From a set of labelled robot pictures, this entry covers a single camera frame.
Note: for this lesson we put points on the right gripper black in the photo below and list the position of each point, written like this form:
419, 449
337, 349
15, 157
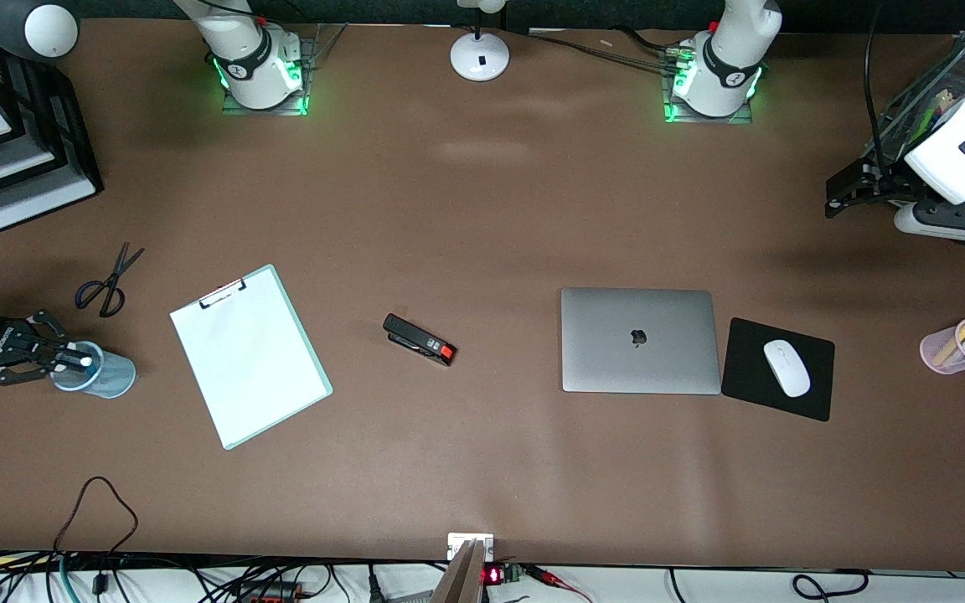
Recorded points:
3, 342

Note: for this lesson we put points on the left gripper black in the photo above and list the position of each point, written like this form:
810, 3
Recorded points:
886, 179

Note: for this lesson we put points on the blue marker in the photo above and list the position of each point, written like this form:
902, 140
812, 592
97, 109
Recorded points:
80, 362

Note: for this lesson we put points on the silver laptop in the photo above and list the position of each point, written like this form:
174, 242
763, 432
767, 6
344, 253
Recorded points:
608, 360

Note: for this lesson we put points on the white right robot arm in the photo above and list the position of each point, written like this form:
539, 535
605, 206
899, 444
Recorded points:
252, 59

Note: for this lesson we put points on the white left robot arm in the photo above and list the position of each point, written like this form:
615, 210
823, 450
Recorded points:
730, 59

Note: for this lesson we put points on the green marker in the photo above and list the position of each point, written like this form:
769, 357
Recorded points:
931, 117

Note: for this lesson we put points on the light blue mesh cup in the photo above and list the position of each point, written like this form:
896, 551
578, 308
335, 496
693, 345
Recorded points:
114, 381

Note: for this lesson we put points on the black scissors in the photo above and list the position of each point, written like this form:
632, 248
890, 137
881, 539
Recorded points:
116, 276

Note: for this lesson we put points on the small wooden piece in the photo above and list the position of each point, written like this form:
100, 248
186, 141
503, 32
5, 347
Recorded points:
948, 100

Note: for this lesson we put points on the yellow pencil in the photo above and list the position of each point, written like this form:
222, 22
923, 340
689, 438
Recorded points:
956, 342

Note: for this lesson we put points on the mint green clipboard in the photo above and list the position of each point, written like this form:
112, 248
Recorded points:
223, 294

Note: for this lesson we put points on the white computer mouse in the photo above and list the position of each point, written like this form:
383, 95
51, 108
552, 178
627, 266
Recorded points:
786, 368

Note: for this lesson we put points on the black mouse pad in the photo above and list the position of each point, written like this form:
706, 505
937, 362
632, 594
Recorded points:
742, 377

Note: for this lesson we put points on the black stacked document tray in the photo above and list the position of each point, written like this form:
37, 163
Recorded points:
72, 126

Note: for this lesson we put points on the white paper sheet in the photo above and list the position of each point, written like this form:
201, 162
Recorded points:
265, 377

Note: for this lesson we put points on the black and red power strip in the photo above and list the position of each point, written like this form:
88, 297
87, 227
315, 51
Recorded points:
273, 596

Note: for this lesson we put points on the black and red stapler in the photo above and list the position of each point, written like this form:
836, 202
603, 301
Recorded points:
420, 339

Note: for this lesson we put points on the white lamp base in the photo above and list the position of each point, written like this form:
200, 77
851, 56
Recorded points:
480, 59

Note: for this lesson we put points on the white label plate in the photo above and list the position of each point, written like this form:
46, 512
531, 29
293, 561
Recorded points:
456, 544

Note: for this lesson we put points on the wooden stand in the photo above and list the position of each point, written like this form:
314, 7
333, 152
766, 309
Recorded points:
461, 578

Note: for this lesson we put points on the red probe clip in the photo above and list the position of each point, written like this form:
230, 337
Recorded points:
545, 574

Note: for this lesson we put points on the red display circuit board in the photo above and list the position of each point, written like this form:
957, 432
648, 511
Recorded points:
492, 575

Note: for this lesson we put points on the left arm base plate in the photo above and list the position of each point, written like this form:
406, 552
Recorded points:
734, 119

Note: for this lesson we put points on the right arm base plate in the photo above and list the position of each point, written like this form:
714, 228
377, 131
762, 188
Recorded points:
281, 110

